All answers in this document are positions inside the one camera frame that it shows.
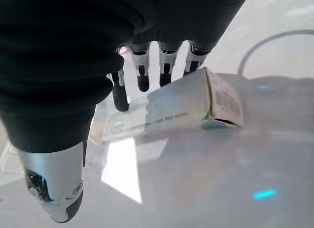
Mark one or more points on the white medicine box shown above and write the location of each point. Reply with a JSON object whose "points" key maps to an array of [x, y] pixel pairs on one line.
{"points": [[179, 102]]}

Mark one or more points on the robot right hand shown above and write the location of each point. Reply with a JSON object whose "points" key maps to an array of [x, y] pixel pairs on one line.
{"points": [[61, 65]]}

